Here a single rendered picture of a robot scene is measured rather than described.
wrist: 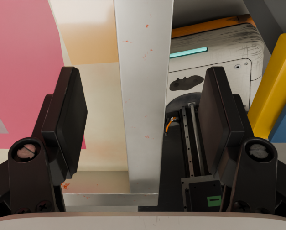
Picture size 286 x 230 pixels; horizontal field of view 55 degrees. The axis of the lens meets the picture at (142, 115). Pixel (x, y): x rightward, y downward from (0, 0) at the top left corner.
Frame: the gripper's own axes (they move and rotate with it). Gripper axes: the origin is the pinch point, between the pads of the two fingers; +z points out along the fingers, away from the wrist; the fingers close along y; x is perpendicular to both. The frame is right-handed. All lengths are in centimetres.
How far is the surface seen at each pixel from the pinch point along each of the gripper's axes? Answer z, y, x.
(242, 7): 108, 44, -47
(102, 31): 11.9, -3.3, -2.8
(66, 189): 9.5, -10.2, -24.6
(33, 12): 12.0, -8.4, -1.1
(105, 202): 8.9, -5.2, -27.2
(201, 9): 108, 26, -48
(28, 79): 12.1, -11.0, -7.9
